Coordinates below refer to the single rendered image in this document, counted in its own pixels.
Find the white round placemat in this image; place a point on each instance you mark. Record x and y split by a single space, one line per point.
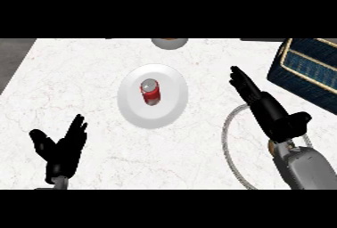
229 145

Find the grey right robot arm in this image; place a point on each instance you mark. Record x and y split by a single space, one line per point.
306 167

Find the white oval plate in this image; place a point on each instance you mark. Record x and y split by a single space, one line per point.
152 95

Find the red can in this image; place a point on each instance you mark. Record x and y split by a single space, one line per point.
149 92

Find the dark blue wicker basket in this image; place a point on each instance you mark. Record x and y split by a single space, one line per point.
306 69

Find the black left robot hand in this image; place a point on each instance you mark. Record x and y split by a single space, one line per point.
65 148

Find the grey round bowl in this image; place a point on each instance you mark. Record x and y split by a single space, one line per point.
168 43

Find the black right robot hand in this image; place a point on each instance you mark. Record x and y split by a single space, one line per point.
263 104

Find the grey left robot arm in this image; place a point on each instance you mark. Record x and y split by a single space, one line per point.
60 182

